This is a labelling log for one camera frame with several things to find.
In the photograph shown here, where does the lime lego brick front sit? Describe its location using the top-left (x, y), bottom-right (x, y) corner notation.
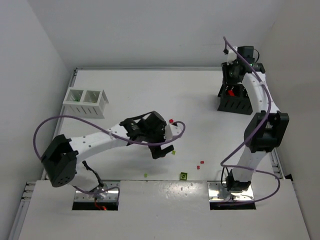
top-left (179, 172), bottom-right (188, 181)

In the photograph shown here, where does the red long lego brick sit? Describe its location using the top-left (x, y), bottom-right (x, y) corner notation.
top-left (227, 90), bottom-right (236, 97)

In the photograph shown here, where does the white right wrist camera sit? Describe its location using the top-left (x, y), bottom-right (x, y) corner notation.
top-left (226, 49), bottom-right (237, 64)

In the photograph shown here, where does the white two-compartment container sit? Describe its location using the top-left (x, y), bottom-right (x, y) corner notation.
top-left (63, 87), bottom-right (109, 119)

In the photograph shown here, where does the black container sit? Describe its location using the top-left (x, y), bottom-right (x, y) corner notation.
top-left (217, 83), bottom-right (253, 115)

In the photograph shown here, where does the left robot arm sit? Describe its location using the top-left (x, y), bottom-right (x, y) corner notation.
top-left (41, 111), bottom-right (182, 192)

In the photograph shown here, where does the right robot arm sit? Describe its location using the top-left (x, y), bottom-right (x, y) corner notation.
top-left (218, 46), bottom-right (290, 192)

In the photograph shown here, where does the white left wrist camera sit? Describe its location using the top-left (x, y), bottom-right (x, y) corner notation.
top-left (164, 123), bottom-right (182, 141)

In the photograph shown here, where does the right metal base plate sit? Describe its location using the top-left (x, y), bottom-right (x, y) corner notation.
top-left (207, 181), bottom-right (254, 203)

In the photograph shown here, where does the metal base plate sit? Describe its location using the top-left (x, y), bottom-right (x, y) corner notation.
top-left (207, 181), bottom-right (254, 203)
top-left (74, 180), bottom-right (121, 203)

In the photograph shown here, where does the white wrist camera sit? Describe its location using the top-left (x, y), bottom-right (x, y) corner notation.
top-left (164, 123), bottom-right (182, 141)
top-left (226, 49), bottom-right (237, 64)

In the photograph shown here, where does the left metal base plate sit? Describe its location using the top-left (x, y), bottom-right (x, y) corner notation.
top-left (74, 180), bottom-right (121, 203)

